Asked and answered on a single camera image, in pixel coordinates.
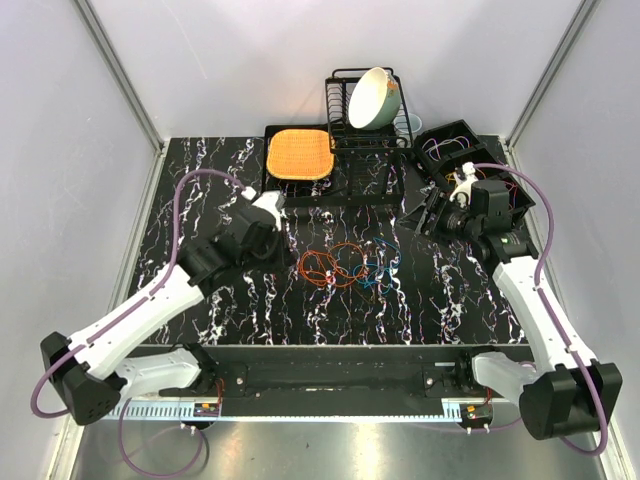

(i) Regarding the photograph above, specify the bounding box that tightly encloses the black wire dish rack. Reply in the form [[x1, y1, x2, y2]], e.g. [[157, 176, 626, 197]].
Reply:
[[325, 67, 413, 154]]

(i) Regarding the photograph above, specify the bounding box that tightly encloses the blue cable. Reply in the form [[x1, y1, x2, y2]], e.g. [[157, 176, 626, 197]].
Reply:
[[352, 237, 402, 289]]

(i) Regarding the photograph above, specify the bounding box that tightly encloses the black compartment bin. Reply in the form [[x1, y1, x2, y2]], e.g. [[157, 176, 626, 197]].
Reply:
[[413, 120, 535, 225]]

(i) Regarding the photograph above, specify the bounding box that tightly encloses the cream ceramic bowl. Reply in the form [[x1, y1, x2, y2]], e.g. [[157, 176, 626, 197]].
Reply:
[[348, 67, 401, 130]]

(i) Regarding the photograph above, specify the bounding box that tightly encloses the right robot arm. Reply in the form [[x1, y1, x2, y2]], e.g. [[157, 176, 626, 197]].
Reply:
[[400, 180, 622, 440]]

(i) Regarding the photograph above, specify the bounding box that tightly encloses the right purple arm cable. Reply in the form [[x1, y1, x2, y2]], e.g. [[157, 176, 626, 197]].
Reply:
[[469, 162, 609, 457]]

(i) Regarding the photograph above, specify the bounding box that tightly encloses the slotted cable duct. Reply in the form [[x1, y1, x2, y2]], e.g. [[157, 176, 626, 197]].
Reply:
[[105, 394, 492, 423]]

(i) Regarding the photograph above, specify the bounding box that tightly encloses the left aluminium frame post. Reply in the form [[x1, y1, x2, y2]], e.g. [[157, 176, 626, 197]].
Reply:
[[71, 0, 165, 154]]

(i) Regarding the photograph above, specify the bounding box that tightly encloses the orange woven basket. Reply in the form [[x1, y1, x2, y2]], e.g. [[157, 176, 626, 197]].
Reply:
[[266, 128, 335, 181]]

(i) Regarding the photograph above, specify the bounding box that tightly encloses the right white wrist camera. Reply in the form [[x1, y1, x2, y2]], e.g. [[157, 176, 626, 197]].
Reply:
[[449, 162, 478, 209]]

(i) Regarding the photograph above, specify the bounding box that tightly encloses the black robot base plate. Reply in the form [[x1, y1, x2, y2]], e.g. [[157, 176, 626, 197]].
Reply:
[[158, 343, 536, 399]]

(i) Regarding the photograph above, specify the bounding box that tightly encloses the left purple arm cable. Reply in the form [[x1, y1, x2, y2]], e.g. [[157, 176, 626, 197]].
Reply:
[[30, 169, 259, 476]]

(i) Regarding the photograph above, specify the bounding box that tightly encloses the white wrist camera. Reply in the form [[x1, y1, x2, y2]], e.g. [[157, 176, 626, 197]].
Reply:
[[449, 162, 478, 209], [251, 190, 285, 231]]

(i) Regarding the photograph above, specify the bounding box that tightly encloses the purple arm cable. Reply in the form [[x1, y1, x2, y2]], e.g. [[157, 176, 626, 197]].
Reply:
[[30, 169, 259, 476], [469, 162, 609, 457]]

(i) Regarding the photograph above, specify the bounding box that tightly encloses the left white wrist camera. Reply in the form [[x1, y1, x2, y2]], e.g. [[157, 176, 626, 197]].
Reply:
[[251, 190, 285, 231]]

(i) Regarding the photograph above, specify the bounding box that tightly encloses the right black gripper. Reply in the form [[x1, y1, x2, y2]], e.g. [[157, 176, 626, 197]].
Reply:
[[395, 187, 481, 248]]

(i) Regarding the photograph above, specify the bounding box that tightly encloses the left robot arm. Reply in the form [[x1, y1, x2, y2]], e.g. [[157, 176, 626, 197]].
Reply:
[[40, 192, 288, 426]]

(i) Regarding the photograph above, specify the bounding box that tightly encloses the aluminium frame post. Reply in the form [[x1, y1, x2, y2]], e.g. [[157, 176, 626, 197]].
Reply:
[[71, 0, 165, 154], [505, 0, 601, 148]]

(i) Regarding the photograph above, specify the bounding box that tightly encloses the black tray rack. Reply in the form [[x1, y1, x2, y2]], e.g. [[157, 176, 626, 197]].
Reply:
[[261, 126, 409, 209]]

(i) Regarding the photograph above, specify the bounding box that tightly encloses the clear plastic cup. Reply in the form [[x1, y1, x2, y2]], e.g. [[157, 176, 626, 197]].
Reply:
[[393, 113, 423, 144]]

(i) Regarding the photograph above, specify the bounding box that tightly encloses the right aluminium frame post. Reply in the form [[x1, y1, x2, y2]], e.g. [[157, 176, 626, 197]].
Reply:
[[505, 0, 601, 148]]

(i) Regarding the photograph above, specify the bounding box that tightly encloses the orange cable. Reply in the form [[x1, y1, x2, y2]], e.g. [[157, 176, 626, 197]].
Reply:
[[298, 242, 369, 289]]

